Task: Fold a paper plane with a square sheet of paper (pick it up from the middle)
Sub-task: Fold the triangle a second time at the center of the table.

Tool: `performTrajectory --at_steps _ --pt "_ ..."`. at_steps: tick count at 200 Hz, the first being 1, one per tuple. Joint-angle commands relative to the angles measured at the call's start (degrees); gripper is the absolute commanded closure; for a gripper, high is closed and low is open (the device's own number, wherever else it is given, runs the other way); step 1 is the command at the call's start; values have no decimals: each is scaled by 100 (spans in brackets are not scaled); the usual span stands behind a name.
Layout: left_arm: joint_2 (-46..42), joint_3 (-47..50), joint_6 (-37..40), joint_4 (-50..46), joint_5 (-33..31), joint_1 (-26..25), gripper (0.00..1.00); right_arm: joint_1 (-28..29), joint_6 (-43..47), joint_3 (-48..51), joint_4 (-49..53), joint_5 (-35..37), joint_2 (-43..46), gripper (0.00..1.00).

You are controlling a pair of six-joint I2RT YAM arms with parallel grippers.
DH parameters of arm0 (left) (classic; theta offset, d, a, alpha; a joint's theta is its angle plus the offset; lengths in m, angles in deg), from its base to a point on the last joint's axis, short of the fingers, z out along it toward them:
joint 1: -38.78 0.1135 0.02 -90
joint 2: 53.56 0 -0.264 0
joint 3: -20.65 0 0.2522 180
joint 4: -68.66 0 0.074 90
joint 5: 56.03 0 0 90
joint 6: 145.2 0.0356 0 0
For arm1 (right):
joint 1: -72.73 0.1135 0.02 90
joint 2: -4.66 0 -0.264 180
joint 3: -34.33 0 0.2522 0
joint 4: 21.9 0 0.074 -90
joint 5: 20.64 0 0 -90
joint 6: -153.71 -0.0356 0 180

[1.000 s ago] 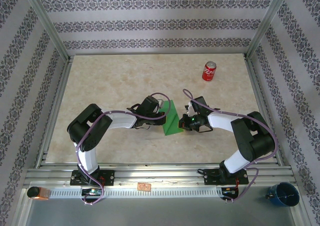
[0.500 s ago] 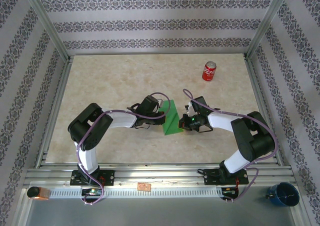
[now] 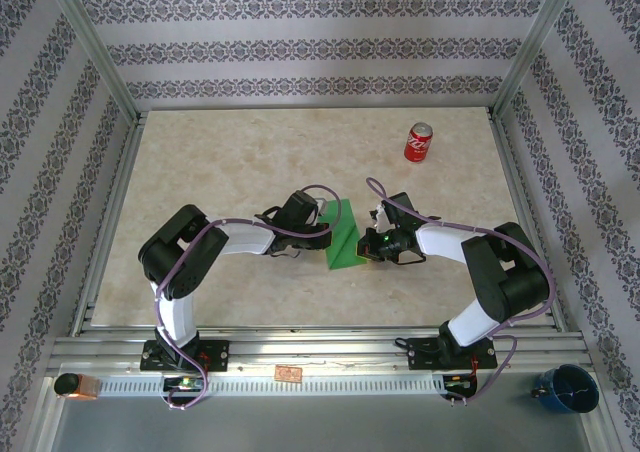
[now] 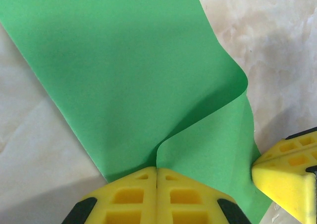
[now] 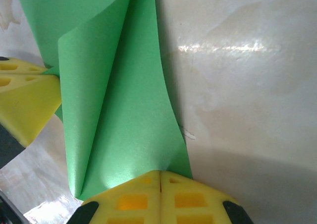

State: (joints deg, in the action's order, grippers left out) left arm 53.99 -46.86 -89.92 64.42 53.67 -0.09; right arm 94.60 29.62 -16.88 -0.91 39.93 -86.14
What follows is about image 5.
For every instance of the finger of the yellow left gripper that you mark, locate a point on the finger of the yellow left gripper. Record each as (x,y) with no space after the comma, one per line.
(27,105)
(15,66)

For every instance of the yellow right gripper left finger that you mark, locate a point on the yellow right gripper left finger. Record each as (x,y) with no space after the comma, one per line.
(131,201)

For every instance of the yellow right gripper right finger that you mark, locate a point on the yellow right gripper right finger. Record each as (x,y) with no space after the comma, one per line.
(198,201)

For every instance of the green square paper sheet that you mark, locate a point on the green square paper sheet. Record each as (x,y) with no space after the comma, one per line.
(119,105)

